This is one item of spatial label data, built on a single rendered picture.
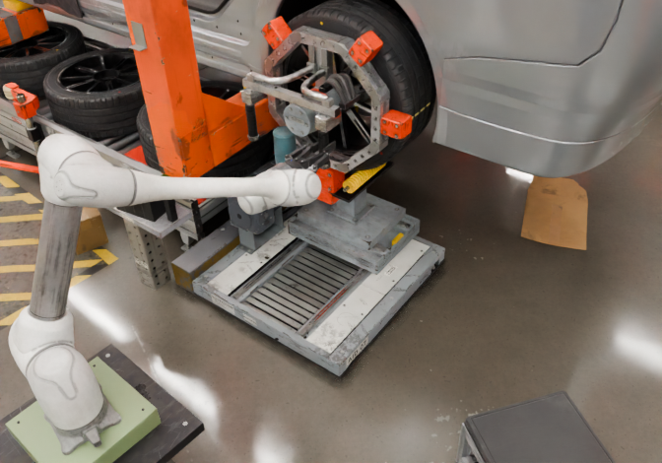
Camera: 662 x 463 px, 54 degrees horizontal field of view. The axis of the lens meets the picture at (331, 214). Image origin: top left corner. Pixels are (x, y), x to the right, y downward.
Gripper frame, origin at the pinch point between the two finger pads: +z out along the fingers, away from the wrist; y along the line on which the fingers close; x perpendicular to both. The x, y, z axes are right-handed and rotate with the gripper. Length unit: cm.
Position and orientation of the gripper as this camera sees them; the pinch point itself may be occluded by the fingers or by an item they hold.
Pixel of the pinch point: (324, 146)
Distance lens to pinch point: 228.1
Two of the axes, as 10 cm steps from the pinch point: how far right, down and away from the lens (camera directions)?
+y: 8.0, 3.5, -4.8
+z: 5.9, -5.0, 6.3
